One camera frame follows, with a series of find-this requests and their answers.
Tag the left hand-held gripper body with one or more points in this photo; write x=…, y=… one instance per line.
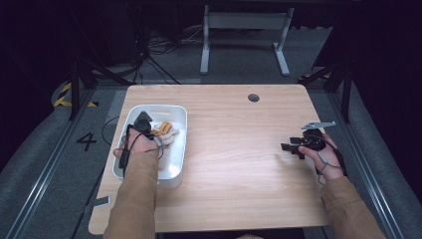
x=143, y=122

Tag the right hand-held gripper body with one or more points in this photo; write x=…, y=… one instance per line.
x=313, y=137

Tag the orange object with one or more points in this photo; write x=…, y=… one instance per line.
x=162, y=127

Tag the white plastic bin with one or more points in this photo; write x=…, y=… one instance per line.
x=174, y=159

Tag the person's left hand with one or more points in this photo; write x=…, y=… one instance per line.
x=139, y=146

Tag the person's right hand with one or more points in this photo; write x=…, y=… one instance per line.
x=326, y=159

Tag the black metal stand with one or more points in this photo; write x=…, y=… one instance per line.
x=346, y=93
x=74, y=89

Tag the yellow black hazard tape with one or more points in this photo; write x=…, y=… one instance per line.
x=63, y=96

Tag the grey metal floor rail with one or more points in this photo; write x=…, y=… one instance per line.
x=368, y=172
x=43, y=172

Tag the grey metal desk frame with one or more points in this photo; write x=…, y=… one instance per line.
x=245, y=21

